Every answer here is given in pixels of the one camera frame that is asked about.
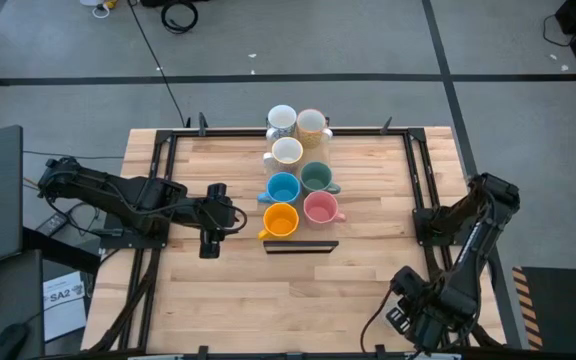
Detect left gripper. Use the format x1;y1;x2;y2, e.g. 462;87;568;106
199;198;236;259

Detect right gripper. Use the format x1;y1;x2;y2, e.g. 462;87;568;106
386;293;457;352

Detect yellow faceted mug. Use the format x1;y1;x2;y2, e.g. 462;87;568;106
256;201;300;242

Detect plain blue mug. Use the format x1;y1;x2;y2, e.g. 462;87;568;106
257;171;303;206

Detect pink faceted mug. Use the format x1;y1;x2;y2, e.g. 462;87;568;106
301;190;348;230

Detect grey patterned mug yellow rim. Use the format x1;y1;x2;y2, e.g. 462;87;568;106
262;136;305;175

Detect plain green mug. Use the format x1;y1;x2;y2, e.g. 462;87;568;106
299;160;342;197

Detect white mug teal pattern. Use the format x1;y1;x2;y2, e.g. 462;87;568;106
265;103;298;144

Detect orange patterned mug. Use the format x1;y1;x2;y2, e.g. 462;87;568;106
295;107;334;150

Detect black power adapter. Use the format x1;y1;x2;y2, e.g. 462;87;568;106
35;211;73;238

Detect black mat hazard stripes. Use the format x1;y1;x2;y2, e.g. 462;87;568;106
511;265;576;351

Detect white paper sheet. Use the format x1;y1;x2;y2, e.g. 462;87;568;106
42;270;88;343

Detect dark grey desk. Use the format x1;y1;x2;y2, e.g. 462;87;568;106
0;248;45;360

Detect black computer mouse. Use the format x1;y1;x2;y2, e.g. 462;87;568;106
0;322;30;360

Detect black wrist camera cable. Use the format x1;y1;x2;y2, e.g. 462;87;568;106
360;284;395;354

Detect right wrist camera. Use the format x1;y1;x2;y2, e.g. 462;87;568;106
391;266;425;302

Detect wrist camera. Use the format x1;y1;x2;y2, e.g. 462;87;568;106
206;182;228;202
391;266;425;302

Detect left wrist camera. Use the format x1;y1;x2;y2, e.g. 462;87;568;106
206;182;228;202

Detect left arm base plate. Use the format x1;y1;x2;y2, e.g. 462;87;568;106
98;219;172;250

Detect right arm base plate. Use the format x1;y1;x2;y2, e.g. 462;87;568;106
412;207;469;247

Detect wooden shelf black metal frame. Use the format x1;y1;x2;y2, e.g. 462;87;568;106
261;130;340;256

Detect black aluminium rail frame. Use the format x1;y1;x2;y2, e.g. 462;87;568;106
85;127;507;357

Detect coiled black cable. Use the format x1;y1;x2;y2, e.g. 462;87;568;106
160;0;200;35

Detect long black floor cable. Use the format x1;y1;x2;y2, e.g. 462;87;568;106
126;0;190;129

